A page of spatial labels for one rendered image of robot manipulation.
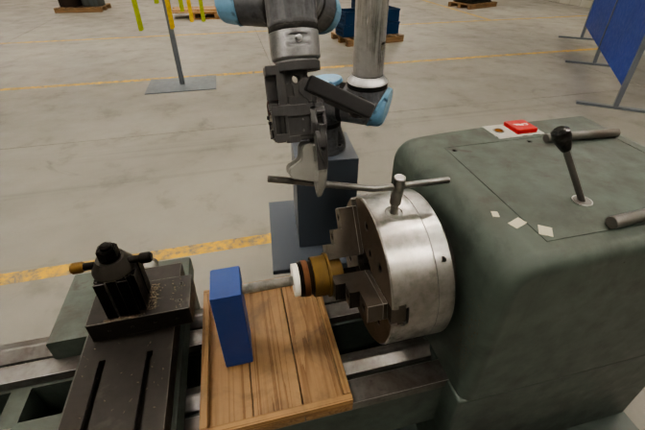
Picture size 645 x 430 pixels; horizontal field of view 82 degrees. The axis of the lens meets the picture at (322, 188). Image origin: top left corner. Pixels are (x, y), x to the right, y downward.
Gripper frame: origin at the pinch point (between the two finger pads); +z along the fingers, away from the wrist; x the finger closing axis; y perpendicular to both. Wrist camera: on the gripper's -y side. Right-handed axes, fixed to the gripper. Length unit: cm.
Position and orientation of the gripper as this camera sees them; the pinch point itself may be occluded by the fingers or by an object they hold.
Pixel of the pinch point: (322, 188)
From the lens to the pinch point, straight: 61.9
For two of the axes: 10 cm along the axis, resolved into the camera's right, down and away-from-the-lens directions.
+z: 1.0, 9.7, 2.1
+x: 2.3, 1.9, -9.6
